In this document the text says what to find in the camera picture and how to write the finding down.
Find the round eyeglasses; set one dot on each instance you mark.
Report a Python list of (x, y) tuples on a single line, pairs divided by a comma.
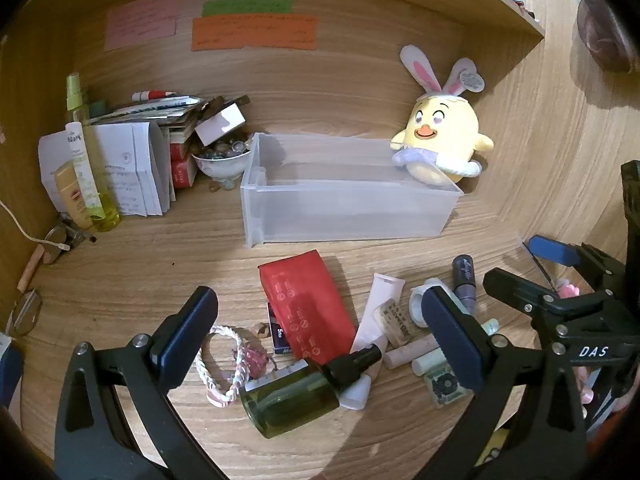
[(25, 312)]

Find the white squeeze tube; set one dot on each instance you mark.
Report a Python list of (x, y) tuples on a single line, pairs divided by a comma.
[(377, 310)]

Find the yellow chick plush toy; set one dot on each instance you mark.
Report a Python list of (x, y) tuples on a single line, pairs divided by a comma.
[(445, 130)]

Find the red box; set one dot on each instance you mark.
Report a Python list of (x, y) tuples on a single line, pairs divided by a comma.
[(182, 172)]

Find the folded white papers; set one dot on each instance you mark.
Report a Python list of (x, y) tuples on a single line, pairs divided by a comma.
[(130, 170)]

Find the pale mint stick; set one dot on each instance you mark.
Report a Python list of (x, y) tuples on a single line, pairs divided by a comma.
[(491, 326)]

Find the dark brown round object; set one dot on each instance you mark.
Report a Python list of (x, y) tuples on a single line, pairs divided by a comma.
[(600, 35)]

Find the orange paper note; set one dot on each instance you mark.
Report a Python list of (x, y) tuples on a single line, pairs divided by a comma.
[(250, 32)]

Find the white product box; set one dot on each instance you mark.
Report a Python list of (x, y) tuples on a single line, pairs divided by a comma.
[(50, 160)]

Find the small blue box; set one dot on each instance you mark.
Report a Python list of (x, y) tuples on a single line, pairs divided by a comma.
[(279, 335)]

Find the mint green stick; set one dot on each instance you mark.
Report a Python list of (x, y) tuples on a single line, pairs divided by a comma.
[(427, 362)]

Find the stack of books and papers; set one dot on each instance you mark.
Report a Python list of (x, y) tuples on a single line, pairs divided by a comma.
[(150, 110)]

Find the folded eyeglasses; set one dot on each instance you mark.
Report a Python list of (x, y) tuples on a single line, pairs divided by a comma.
[(75, 236)]

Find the red packet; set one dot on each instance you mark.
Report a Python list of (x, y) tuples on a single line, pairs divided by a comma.
[(305, 305)]

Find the person's right hand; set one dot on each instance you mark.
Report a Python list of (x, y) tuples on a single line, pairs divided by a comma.
[(582, 382)]

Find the dark green spray bottle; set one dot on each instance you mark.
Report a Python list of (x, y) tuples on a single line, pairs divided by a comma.
[(285, 400)]

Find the green paper note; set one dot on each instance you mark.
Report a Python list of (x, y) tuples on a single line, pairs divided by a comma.
[(245, 7)]

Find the pale pink stick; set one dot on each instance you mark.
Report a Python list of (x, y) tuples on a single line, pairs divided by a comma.
[(410, 351)]

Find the purple cosmetic bottle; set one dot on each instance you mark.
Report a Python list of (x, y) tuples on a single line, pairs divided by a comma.
[(464, 280)]

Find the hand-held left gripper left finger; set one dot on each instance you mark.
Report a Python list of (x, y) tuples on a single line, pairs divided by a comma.
[(185, 340)]

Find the orange cream tube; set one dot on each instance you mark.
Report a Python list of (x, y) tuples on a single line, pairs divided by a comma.
[(70, 195)]

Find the pink paper note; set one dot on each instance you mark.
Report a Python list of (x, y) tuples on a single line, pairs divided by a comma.
[(140, 20)]

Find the white bowl of stones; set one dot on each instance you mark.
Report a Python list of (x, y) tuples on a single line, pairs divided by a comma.
[(220, 165)]

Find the dark blue box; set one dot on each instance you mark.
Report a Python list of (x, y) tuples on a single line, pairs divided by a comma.
[(10, 375)]

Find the clear plastic drawer box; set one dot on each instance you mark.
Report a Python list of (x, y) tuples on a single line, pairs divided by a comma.
[(350, 210)]

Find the wooden shelf board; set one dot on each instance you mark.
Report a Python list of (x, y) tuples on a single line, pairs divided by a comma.
[(500, 10)]

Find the yellow green spray bottle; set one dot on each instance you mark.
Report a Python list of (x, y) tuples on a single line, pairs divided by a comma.
[(100, 195)]

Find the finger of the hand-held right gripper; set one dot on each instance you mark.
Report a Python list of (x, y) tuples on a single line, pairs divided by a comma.
[(510, 287), (555, 251)]

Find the beige stick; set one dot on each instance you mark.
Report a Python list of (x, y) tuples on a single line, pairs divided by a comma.
[(30, 270)]

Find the red white marker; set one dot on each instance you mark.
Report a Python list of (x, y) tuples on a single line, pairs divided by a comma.
[(155, 94)]

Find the small white cardboard box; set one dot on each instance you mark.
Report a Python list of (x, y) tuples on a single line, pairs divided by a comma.
[(220, 122)]

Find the green patterned sachet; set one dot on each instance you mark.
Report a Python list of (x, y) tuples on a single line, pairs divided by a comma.
[(442, 387)]

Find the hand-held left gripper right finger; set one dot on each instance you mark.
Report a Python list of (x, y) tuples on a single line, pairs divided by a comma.
[(450, 340)]

